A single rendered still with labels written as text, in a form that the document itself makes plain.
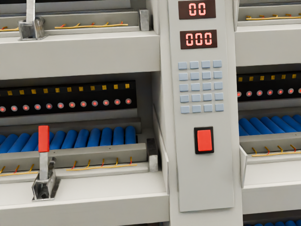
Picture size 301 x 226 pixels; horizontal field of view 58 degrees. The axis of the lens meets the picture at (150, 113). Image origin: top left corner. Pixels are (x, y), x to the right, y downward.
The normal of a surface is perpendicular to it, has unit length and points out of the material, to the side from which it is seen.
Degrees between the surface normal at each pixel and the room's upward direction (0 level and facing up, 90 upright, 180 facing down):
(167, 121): 90
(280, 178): 21
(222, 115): 90
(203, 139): 84
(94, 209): 111
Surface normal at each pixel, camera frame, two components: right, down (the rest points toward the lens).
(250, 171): -0.04, -0.91
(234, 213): 0.07, 0.05
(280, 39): 0.08, 0.40
